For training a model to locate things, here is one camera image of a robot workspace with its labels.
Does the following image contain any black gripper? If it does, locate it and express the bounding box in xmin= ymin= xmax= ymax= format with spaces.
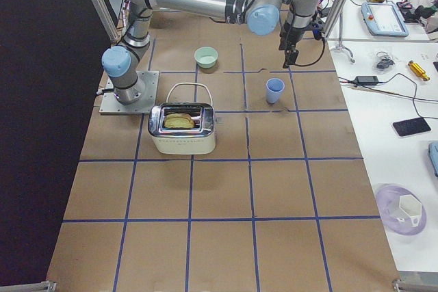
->
xmin=279 ymin=21 xmax=305 ymax=68

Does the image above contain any light blue cup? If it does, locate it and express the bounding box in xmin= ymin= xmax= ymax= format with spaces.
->
xmin=266 ymin=78 xmax=285 ymax=104

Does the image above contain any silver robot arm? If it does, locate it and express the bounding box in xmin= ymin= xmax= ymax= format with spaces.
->
xmin=102 ymin=0 xmax=319 ymax=105

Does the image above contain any black power adapter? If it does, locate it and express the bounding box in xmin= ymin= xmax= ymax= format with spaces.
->
xmin=352 ymin=75 xmax=380 ymax=86

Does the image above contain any mint green bowl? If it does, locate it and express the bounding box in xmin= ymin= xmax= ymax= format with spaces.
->
xmin=194 ymin=47 xmax=218 ymax=68

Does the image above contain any blue teach pendant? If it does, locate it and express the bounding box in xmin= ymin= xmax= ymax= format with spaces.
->
xmin=361 ymin=2 xmax=409 ymax=37

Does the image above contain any gold cylinder tool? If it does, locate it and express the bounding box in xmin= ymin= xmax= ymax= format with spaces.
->
xmin=408 ymin=60 xmax=430 ymax=81

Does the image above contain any toast slice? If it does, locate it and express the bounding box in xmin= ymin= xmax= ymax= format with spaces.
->
xmin=164 ymin=113 xmax=195 ymax=129

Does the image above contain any cream chrome toaster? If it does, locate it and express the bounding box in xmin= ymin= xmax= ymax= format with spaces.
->
xmin=148 ymin=103 xmax=216 ymax=155

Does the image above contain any black smartphone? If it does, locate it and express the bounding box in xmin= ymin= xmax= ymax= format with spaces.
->
xmin=392 ymin=117 xmax=431 ymax=137

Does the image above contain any purple plate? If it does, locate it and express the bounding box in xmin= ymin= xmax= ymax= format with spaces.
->
xmin=375 ymin=185 xmax=427 ymax=236

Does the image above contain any white hexagonal cup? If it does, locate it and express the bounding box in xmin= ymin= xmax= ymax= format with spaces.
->
xmin=397 ymin=195 xmax=422 ymax=227

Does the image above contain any white toaster power cable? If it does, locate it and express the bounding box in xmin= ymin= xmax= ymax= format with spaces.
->
xmin=166 ymin=82 xmax=214 ymax=107

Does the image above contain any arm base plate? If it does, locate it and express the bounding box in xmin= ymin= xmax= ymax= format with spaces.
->
xmin=99 ymin=70 xmax=159 ymax=115

